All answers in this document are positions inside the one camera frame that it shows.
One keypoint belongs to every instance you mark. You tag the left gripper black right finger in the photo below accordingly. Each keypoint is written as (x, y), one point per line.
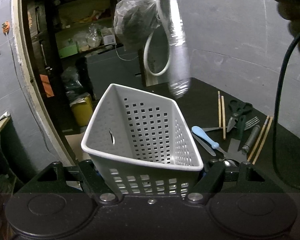
(213, 182)

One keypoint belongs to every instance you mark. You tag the green box on shelf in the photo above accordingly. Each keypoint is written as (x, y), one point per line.
(68, 51)

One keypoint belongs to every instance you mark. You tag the clear plastic sheet on pipe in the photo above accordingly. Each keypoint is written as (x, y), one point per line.
(179, 69)

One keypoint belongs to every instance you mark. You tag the dark filled plastic bag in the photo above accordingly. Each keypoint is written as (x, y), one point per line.
(134, 21)

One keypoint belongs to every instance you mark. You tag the light blue handled knife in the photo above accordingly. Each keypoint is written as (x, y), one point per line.
(199, 133)

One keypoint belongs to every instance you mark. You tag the white perforated plastic utensil basket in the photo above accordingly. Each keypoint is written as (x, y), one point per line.
(140, 144)

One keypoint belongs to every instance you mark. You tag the silver metal spoon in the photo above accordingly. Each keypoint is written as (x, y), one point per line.
(229, 162)

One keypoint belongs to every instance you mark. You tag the grey metal cylindrical tool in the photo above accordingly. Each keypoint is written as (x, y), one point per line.
(252, 138)

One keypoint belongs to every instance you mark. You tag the orange wall hook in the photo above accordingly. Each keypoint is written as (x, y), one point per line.
(6, 27)

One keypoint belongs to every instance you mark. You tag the wooden chopstick purple band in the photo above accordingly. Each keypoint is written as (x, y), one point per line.
(258, 139)

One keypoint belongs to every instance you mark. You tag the yellow box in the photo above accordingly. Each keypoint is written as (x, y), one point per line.
(82, 109)

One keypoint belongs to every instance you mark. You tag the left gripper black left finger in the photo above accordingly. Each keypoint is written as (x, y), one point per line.
(89, 180)

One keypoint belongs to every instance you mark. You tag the black handled kitchen scissors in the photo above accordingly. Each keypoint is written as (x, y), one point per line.
(239, 110)

